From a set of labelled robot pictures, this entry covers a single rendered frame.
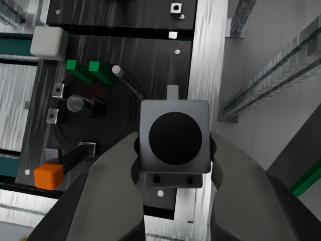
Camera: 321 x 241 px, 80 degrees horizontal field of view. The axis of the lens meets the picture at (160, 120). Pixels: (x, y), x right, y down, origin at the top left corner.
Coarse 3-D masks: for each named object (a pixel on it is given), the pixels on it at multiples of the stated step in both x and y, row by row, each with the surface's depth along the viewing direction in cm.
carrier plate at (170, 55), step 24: (72, 48) 30; (96, 48) 30; (120, 48) 29; (144, 48) 29; (168, 48) 28; (48, 72) 30; (144, 72) 28; (168, 72) 28; (48, 96) 30; (24, 144) 29; (48, 144) 29; (24, 168) 29; (144, 192) 26; (168, 192) 26
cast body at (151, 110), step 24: (168, 96) 16; (144, 120) 12; (168, 120) 11; (192, 120) 11; (144, 144) 12; (168, 144) 11; (192, 144) 11; (144, 168) 11; (168, 168) 11; (192, 168) 11
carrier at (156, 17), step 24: (72, 0) 31; (96, 0) 31; (120, 0) 30; (144, 0) 30; (168, 0) 29; (192, 0) 29; (48, 24) 32; (72, 24) 31; (96, 24) 30; (120, 24) 30; (144, 24) 29; (168, 24) 29; (192, 24) 28
